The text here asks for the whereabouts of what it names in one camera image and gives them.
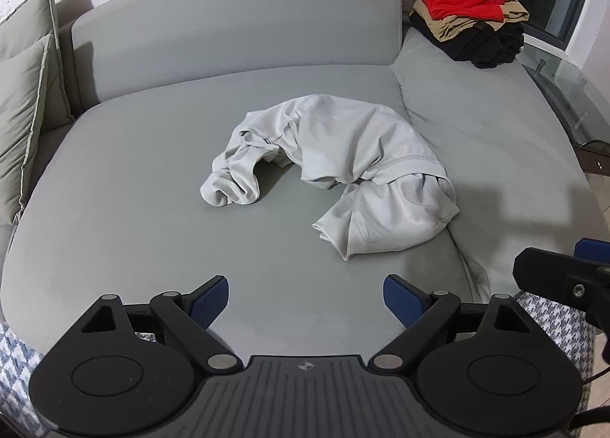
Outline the black folded garment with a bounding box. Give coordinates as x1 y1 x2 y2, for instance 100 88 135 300
410 14 525 69

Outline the grey sofa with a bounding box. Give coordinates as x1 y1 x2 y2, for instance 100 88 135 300
0 0 602 355

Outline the large grey-green pillow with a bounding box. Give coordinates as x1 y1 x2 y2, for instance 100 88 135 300
0 0 63 68

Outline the light grey garment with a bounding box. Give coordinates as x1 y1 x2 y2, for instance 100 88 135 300
200 94 461 262

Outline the small grey-green pillow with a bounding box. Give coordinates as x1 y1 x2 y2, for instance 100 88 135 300
0 33 76 226

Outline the glass table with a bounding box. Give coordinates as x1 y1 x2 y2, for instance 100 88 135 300
522 45 610 174

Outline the tan folded garment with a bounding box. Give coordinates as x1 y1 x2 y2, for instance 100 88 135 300
411 0 530 42

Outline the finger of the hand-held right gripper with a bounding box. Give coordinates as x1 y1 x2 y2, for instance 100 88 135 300
574 238 610 262
513 247 610 321

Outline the houndstooth patterned rug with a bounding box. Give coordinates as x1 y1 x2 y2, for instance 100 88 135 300
0 292 596 420

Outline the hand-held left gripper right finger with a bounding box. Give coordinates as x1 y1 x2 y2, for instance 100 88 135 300
369 274 535 374

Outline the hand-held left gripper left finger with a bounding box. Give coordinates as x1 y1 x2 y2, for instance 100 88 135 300
71 275 244 374

